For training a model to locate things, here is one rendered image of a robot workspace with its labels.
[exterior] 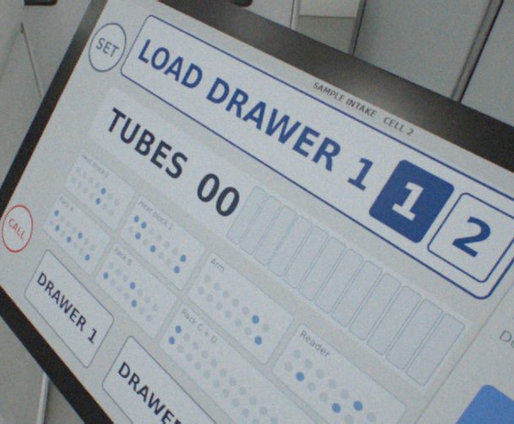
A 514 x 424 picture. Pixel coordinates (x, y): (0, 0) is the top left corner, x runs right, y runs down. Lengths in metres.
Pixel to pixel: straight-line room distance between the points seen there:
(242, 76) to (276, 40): 0.03
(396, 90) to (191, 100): 0.14
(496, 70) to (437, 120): 1.14
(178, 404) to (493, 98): 1.21
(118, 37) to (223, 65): 0.11
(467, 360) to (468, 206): 0.08
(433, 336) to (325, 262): 0.07
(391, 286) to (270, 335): 0.08
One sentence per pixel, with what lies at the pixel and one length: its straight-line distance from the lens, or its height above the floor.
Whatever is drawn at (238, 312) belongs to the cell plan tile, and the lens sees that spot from 0.30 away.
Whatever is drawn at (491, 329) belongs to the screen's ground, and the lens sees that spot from 0.26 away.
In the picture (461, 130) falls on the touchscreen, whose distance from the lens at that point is 0.27.
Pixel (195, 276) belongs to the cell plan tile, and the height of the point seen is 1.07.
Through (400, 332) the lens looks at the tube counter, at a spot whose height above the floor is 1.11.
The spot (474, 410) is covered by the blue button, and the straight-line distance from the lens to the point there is 0.27.
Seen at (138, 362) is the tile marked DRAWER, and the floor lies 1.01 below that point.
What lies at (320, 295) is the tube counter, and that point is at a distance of 0.27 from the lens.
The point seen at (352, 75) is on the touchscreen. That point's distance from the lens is 0.29.
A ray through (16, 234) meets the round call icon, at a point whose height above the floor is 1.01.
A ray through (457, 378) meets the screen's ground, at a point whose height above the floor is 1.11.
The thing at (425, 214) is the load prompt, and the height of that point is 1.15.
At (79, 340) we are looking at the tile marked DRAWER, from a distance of 0.39.
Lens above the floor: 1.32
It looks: 43 degrees down
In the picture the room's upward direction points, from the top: 6 degrees clockwise
